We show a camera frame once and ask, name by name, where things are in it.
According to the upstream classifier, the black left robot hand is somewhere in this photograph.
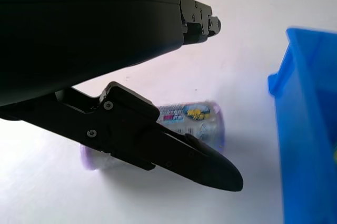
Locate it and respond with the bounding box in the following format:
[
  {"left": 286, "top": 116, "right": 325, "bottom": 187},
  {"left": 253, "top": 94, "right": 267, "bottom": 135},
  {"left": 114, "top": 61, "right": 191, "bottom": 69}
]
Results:
[{"left": 0, "top": 0, "right": 244, "bottom": 192}]

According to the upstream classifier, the purple white cylindrical packet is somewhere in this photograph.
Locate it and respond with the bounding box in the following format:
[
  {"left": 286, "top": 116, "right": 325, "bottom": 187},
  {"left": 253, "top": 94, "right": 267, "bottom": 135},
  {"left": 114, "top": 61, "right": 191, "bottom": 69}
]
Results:
[{"left": 80, "top": 100, "right": 226, "bottom": 172}]

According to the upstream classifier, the blue plastic tray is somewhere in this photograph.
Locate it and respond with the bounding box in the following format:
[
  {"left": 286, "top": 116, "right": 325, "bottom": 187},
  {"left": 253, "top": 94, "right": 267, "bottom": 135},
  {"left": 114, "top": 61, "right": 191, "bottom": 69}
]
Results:
[{"left": 267, "top": 26, "right": 337, "bottom": 224}]

